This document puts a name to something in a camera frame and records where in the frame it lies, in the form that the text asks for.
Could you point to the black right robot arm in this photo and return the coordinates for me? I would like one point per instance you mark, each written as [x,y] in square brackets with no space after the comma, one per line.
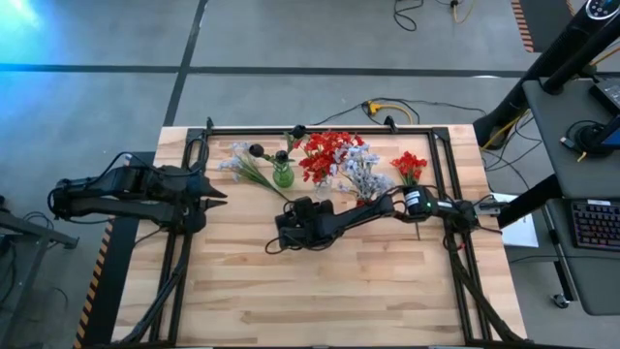
[368,215]

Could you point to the white paper sheet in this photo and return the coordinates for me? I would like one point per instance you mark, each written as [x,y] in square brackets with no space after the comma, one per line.
[520,232]

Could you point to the black round stand base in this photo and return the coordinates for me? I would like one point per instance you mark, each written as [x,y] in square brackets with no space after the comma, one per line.
[588,138]

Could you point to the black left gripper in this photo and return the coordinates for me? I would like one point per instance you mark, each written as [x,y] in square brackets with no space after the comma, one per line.
[186,199]

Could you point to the black laptop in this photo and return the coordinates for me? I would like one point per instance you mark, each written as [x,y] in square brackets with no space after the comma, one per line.
[608,94]

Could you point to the green glass vase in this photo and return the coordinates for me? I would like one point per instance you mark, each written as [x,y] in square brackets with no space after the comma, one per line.
[283,178]

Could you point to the red artificial flower bunch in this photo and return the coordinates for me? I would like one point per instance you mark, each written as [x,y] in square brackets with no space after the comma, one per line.
[315,162]
[409,164]
[339,140]

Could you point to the white artificial flower bunch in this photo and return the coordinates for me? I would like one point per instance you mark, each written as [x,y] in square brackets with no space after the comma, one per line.
[247,165]
[363,179]

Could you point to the black backlit keyboard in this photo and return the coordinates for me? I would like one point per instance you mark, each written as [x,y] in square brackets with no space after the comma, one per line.
[596,225]

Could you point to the black mat with orange stripes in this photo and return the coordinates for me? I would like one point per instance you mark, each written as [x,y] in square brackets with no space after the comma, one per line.
[114,271]
[542,24]

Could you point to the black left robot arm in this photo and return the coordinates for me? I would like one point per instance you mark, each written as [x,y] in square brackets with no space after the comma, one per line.
[97,203]

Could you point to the silver arm base bracket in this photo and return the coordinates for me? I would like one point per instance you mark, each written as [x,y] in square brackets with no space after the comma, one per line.
[489,208]

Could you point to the grey metal table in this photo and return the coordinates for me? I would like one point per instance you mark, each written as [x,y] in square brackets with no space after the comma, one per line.
[29,230]

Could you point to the black tower fan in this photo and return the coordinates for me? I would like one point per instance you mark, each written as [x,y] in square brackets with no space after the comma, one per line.
[547,68]

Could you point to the desk caster wheel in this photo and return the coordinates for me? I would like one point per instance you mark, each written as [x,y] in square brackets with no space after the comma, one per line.
[561,300]

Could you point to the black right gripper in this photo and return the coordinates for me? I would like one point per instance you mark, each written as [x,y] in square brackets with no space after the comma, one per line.
[310,230]

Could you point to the grey side desk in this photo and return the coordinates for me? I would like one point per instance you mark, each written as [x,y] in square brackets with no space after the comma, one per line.
[547,145]

